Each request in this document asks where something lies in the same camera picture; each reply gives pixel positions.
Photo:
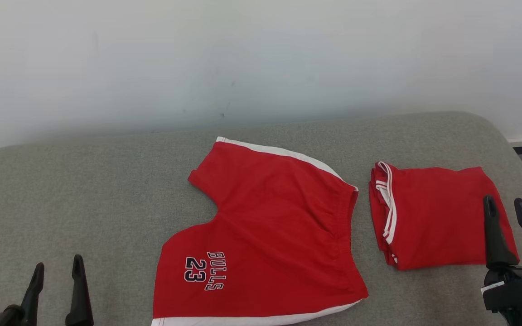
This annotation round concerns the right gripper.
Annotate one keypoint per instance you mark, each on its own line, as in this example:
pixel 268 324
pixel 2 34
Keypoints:
pixel 519 290

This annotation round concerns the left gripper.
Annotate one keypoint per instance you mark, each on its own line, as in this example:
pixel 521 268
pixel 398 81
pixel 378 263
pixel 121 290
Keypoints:
pixel 2 317

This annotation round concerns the red Bulls jersey white sleeves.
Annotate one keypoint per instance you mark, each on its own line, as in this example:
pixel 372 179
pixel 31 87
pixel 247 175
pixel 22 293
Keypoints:
pixel 437 217

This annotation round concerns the red Bulls shorts white stripes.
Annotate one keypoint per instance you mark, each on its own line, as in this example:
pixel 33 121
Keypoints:
pixel 270 235

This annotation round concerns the grey fabric sofa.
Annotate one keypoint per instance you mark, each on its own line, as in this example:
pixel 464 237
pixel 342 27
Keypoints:
pixel 84 203

